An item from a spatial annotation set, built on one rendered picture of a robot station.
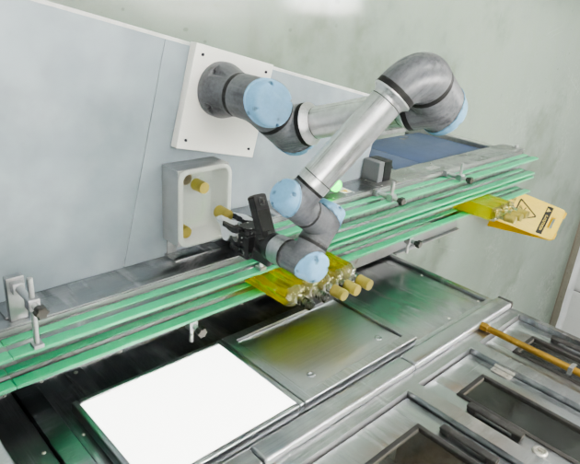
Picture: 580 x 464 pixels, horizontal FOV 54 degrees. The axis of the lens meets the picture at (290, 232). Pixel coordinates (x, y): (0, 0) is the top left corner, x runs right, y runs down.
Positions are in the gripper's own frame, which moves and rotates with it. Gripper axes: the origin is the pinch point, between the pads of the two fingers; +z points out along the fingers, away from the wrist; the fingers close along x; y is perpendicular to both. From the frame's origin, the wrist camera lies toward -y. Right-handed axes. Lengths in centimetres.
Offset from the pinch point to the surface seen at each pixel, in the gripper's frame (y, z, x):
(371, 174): 2, 11, 78
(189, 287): 18.7, 0.0, -11.5
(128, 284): 16.9, 7.6, -25.2
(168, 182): -6.5, 14.1, -9.3
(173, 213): 1.5, 11.4, -9.2
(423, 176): 5, 4, 103
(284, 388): 35.0, -32.4, -4.5
